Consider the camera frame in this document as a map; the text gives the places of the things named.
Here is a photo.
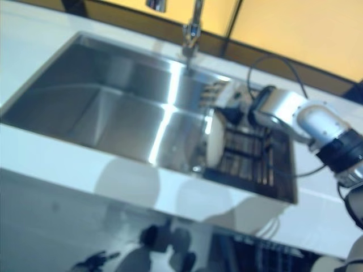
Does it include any cream round plate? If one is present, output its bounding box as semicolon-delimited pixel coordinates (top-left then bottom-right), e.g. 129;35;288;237
205;111;227;168

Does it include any open built-in dishwasher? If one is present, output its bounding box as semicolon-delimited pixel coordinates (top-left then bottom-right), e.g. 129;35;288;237
210;223;343;272

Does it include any stainless steel kitchen sink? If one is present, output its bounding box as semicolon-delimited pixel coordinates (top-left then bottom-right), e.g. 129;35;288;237
0;30;301;205

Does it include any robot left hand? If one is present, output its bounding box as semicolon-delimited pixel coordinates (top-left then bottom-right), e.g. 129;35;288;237
74;250;120;269

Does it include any chrome faucet pipe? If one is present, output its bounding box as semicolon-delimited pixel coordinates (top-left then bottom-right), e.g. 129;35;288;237
180;0;205;75

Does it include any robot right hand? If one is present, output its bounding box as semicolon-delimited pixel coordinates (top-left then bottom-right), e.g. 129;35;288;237
216;84;256;125

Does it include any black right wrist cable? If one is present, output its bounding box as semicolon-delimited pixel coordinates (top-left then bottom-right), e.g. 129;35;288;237
246;54;310;100

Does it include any black sink dish rack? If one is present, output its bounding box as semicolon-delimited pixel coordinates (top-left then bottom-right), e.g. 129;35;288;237
199;80;299;199

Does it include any white cabinet door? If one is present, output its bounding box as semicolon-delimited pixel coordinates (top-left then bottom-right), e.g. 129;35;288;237
0;166;214;272

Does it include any dark window frame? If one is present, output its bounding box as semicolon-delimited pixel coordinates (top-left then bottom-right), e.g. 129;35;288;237
56;0;363;100

